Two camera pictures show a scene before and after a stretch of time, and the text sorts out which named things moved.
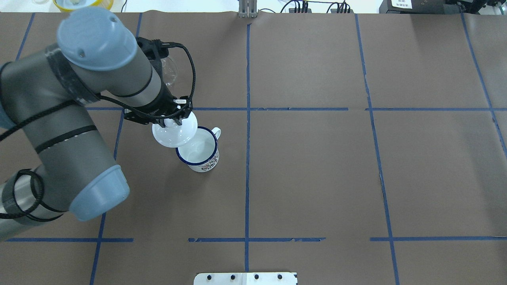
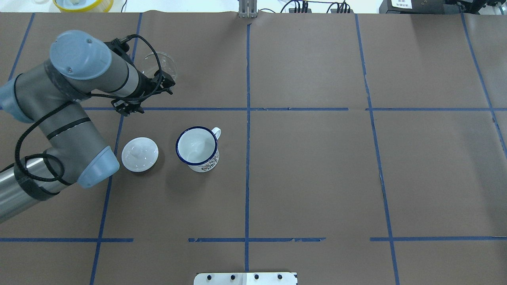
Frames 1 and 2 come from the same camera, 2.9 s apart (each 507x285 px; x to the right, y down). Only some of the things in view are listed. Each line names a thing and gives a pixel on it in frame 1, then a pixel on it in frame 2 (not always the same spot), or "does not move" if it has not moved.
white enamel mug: (201, 154) does not move
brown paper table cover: (356, 148) does not move
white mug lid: (174, 135) -> (140, 154)
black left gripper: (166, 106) -> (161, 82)
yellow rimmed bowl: (70, 5) does not move
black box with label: (418, 6) does not move
